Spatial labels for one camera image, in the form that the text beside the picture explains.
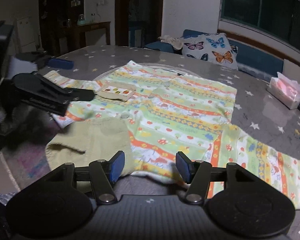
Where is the dark wall shelf unit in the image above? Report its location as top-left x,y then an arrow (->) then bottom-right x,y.
38,0 -> 84,55

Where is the grey sofa cushion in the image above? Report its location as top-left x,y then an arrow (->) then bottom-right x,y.
282,59 -> 300,84

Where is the dark wooden side table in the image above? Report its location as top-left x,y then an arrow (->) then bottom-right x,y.
71,21 -> 111,50

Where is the dark window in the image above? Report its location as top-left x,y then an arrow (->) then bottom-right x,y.
222,0 -> 300,51

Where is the blue corner sofa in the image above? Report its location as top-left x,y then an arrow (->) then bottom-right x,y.
145,29 -> 300,84

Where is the butterfly print pillow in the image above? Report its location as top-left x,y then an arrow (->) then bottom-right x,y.
182,33 -> 238,70

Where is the pink tissue box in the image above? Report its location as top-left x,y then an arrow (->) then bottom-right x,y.
267,72 -> 300,110

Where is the colourful patterned children's shirt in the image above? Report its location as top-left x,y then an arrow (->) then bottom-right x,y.
45,61 -> 300,209

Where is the crumpled beige cloth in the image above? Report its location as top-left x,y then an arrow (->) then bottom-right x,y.
158,35 -> 183,50

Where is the white refrigerator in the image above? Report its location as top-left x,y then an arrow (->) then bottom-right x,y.
16,17 -> 36,53

